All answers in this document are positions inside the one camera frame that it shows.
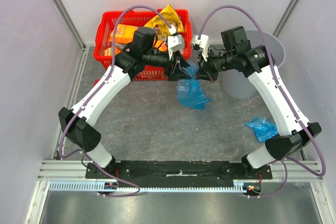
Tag yellow chips bag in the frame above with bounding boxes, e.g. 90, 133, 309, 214
144, 4, 184, 40

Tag orange striped packet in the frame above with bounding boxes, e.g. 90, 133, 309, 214
104, 47, 120, 57

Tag grey plastic trash bin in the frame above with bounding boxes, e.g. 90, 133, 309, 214
220, 30, 286, 99

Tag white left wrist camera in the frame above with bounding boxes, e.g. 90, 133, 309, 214
167, 25, 185, 60

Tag grey slotted cable duct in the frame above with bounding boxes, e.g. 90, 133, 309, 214
49, 179, 261, 194

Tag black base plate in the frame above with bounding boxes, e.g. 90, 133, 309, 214
85, 159, 274, 188

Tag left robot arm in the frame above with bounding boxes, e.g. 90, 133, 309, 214
58, 27, 191, 178

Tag red plastic shopping basket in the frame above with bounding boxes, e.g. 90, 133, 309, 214
93, 9, 192, 81

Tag blue trash bag roll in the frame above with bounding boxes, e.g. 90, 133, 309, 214
244, 116, 278, 143

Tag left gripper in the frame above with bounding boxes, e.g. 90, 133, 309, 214
143, 48, 191, 82

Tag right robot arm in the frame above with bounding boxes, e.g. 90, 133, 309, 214
192, 26, 322, 179

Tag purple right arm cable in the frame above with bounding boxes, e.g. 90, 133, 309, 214
199, 5, 328, 199

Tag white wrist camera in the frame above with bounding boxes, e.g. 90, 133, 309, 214
167, 25, 185, 60
191, 34, 209, 61

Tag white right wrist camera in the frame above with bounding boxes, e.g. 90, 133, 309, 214
191, 34, 209, 61

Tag torn blue trash bag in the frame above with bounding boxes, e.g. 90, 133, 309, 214
176, 61, 211, 110

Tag orange snack box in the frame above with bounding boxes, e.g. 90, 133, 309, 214
109, 24, 138, 44

